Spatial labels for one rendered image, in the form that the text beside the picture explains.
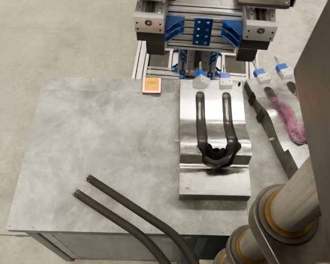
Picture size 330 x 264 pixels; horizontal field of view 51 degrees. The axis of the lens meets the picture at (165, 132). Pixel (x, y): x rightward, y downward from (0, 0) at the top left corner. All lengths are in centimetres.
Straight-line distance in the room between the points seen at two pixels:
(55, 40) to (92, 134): 164
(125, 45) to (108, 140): 152
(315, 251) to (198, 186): 77
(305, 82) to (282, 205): 23
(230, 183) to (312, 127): 103
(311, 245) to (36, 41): 275
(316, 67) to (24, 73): 266
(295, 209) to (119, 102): 117
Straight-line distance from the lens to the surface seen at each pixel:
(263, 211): 57
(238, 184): 132
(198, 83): 145
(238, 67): 249
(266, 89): 158
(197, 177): 131
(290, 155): 137
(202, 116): 141
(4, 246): 230
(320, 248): 59
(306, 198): 45
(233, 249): 80
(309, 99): 31
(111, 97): 157
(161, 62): 246
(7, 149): 254
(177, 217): 132
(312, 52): 32
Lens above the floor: 207
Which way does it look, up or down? 60 degrees down
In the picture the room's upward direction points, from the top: straight up
